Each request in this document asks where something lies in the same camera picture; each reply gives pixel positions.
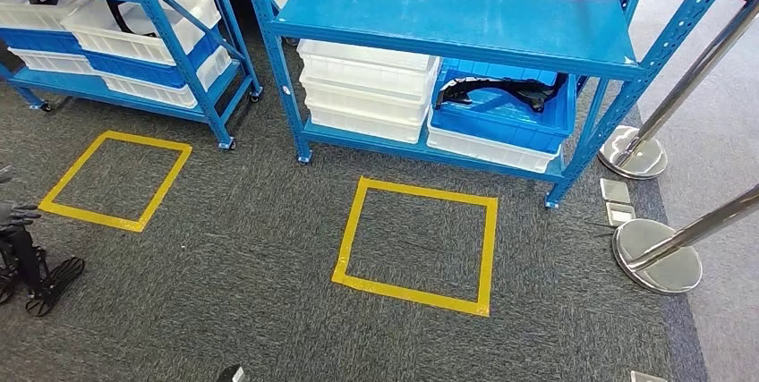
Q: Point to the blue metal shelf rack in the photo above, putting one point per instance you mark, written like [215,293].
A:
[445,18]
[172,41]

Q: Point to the small black plastic part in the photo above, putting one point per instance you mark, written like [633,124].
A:
[533,92]

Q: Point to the black curved part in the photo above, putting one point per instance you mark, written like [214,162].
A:
[118,18]

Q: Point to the white stacked storage bin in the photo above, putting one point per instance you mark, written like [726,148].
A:
[362,101]
[362,124]
[367,62]

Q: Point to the black rack caster wheel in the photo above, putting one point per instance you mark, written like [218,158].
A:
[255,95]
[304,159]
[228,143]
[44,106]

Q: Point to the yellow floor tape square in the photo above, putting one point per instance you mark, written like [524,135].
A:
[489,249]
[172,172]

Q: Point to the silver metal block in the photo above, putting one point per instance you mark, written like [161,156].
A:
[615,191]
[621,214]
[646,377]

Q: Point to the translucent white divided bin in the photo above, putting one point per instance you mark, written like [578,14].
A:
[154,92]

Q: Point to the grey metal bar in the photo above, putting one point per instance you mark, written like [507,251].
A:
[631,154]

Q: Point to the dark robot body tip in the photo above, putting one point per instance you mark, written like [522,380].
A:
[231,374]

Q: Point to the large translucent white bin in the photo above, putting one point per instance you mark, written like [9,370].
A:
[118,44]

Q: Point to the chrome stanchion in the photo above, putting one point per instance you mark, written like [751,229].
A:
[658,261]

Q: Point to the black left robot foot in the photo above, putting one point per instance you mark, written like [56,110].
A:
[59,278]

